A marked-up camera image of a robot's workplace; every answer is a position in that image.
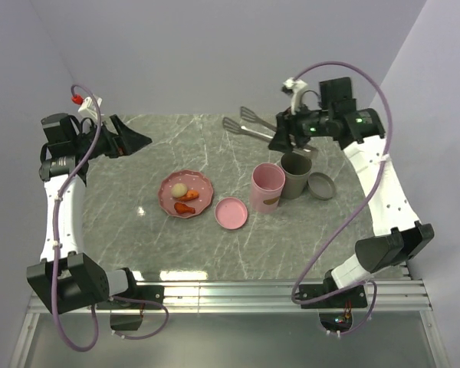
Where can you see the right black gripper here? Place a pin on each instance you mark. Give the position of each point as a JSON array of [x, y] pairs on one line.
[[280, 141]]

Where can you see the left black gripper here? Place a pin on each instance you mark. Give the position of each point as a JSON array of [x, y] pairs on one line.
[[126, 142]]

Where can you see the beige round bun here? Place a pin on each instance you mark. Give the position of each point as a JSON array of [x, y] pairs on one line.
[[179, 190]]

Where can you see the orange carrot piece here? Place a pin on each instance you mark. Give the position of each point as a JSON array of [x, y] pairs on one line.
[[189, 196]]

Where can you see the pink round lid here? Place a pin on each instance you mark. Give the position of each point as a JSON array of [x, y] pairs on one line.
[[231, 213]]

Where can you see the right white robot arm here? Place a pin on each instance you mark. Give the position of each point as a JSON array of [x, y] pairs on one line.
[[398, 234]]

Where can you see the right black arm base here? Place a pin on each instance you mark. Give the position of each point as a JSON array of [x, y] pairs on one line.
[[336, 312]]

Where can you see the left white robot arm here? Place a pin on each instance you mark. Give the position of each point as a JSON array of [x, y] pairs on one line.
[[66, 279]]

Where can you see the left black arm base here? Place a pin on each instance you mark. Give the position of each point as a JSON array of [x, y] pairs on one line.
[[138, 303]]

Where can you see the grey cylindrical lunch container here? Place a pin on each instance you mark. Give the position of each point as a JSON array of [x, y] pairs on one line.
[[297, 169]]

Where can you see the pink cylindrical lunch container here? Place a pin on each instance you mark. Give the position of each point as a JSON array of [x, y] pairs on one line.
[[267, 183]]

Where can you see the grey round lid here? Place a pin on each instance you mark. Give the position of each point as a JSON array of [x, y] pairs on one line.
[[321, 186]]

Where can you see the pink scalloped dotted plate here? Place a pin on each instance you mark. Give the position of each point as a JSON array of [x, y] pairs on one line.
[[193, 180]]

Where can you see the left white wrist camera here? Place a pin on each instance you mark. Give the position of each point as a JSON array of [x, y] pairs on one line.
[[86, 107]]

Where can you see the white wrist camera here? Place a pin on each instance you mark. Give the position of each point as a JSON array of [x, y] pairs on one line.
[[86, 107], [295, 89]]

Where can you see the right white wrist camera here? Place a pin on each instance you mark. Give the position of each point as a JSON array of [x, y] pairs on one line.
[[295, 89]]

